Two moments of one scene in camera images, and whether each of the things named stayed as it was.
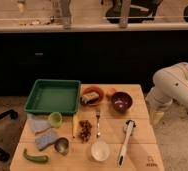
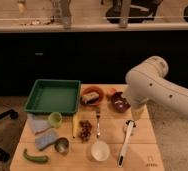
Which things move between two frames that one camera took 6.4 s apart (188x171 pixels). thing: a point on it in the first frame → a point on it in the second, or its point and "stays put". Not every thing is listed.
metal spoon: (98, 113) stays put
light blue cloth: (40, 122) stays put
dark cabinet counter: (94, 54) stays put
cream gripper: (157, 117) → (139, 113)
